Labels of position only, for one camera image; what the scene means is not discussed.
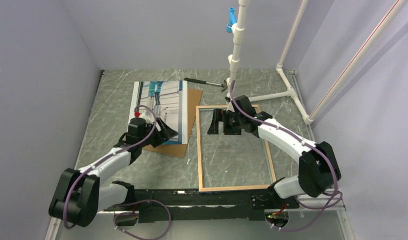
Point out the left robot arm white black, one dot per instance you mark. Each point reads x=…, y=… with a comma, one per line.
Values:
x=97, y=169

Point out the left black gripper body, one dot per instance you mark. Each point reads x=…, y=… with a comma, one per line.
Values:
x=150, y=139

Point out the printed photo with white border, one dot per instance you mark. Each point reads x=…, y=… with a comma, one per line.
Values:
x=168, y=100

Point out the brown cardboard backing board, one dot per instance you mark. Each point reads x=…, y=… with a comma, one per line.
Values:
x=179, y=150

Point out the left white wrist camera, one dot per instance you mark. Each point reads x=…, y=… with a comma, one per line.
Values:
x=147, y=115

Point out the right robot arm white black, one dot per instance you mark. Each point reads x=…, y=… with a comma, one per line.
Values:
x=318, y=169

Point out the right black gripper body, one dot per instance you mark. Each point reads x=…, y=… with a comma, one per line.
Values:
x=232, y=123

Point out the blue pipe fitting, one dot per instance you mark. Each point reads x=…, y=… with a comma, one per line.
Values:
x=232, y=22

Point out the white PVC pipe stand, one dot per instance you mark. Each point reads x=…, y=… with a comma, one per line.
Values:
x=238, y=35

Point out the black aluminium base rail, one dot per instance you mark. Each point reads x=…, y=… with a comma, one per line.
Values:
x=195, y=205

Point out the black handled hammer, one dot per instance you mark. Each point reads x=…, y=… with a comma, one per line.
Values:
x=221, y=85

